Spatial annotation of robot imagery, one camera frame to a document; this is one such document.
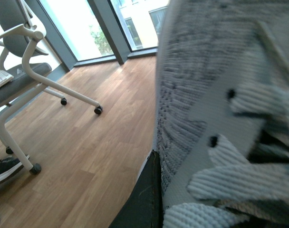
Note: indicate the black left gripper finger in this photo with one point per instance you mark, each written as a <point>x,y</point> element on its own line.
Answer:
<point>144,207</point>

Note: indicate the grey sneaker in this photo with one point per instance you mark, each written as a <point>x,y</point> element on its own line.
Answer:
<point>222,122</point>

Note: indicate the black sneaker on foot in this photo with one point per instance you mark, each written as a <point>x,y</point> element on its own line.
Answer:
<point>8,167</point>

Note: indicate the white keyboard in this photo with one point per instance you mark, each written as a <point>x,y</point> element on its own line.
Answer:
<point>5,77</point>

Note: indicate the white grey office chair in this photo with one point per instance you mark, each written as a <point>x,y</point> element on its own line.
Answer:
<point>22,31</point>

